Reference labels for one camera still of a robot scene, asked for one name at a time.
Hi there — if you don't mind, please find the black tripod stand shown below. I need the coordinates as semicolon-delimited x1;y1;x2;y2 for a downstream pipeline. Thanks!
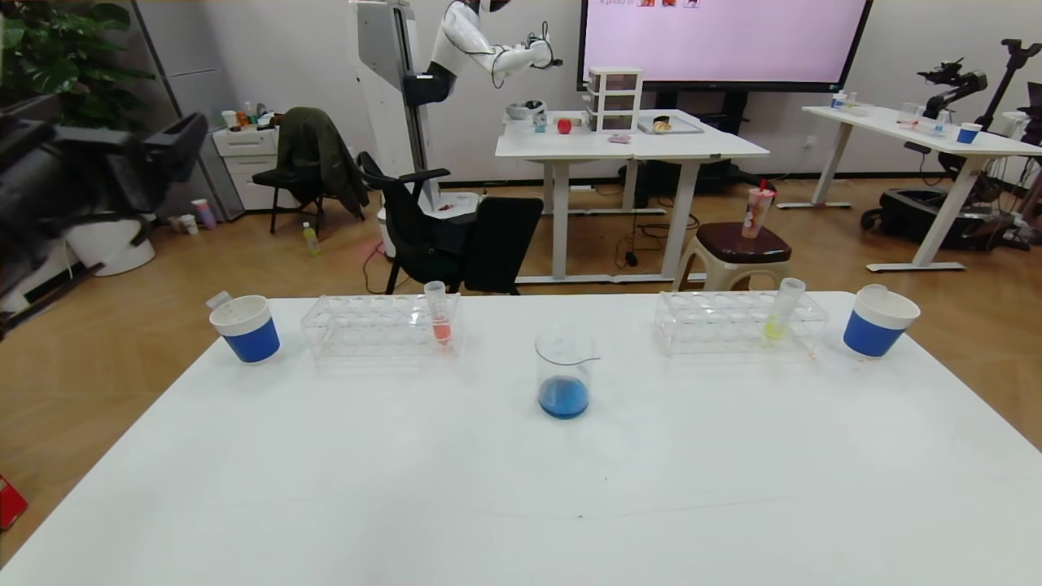
977;39;1042;135

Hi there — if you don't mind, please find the black folding chair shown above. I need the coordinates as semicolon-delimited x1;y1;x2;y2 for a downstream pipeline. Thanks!
252;163;326;237

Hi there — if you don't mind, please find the clear acrylic test tube rack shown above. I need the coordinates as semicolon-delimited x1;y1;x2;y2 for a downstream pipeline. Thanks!
654;291;830;357
300;293;463;361

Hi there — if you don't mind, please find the white plant pot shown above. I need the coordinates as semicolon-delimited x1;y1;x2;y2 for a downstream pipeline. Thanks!
63;213;156;278

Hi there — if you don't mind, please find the test tube with yellow pigment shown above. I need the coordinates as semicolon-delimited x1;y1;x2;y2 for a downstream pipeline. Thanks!
762;278;808;344

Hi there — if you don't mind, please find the white mini drawer organizer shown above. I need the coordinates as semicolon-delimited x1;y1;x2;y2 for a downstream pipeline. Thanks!
586;67;645;133

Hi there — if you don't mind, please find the tall grey metal cabinet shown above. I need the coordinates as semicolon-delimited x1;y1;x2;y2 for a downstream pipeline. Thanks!
130;0;245;222

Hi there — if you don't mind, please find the large wall display screen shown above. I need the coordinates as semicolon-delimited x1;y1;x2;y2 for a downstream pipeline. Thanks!
577;0;873;94

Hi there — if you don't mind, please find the pink drink cup with straw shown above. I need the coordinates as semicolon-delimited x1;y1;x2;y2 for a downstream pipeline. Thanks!
741;181;775;239

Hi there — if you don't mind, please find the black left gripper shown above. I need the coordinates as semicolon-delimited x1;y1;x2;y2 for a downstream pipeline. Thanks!
45;112;208;215

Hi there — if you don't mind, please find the white height adjustable desk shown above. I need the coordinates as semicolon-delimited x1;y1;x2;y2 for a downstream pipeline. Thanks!
777;104;1042;273
495;110;771;284

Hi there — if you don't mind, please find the white drawer cabinet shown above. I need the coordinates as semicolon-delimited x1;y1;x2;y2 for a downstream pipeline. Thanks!
212;125;298;211

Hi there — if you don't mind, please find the large green leafy plant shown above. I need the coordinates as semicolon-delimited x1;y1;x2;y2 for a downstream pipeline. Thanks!
0;0;155;131

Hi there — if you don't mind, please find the red box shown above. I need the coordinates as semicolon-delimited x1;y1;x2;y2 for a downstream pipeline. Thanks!
0;475;29;532

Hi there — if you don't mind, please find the blue and white paper cup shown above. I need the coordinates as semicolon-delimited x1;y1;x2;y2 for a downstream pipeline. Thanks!
843;285;922;360
208;295;281;364

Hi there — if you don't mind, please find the grey tray with food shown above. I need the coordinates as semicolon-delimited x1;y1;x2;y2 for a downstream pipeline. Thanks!
637;116;703;136

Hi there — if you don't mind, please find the dark green jacket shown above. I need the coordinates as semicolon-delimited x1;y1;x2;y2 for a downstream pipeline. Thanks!
277;106;371;221

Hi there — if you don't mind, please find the black display stand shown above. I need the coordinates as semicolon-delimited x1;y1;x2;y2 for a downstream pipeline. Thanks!
623;90;774;211

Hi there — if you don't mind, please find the white humanoid robot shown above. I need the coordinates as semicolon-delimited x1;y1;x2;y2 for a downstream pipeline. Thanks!
405;0;564;107

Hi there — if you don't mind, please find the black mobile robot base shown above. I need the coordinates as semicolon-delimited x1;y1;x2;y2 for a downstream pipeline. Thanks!
860;187;1018;253

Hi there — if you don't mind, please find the brown stool with cream legs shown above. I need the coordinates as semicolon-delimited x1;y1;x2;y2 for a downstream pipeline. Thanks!
675;223;792;292

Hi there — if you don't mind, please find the black padded chair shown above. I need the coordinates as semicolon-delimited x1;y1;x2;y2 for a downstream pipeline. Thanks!
464;195;545;295

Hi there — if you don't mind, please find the white grey robot column stand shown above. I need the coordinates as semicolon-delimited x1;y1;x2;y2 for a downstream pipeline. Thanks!
350;0;481;260

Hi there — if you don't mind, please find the black office chair with armrests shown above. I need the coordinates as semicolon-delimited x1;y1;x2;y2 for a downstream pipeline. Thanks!
357;151;489;295

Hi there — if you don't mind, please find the clear glass beaker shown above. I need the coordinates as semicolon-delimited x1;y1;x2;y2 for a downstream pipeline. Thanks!
534;326;602;420

